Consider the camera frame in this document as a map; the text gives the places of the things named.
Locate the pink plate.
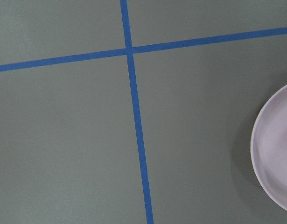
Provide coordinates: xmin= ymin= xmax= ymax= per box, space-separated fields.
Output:
xmin=250 ymin=85 xmax=287 ymax=211

